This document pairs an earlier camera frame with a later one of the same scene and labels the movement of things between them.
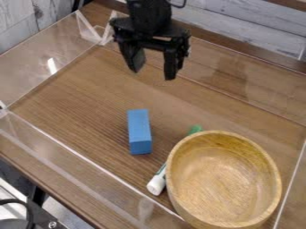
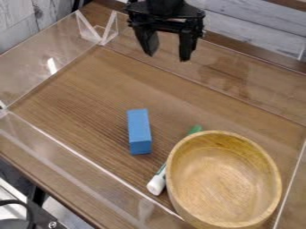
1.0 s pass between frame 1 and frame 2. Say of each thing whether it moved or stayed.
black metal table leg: stayed
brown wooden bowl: stayed
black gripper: moved
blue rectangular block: stayed
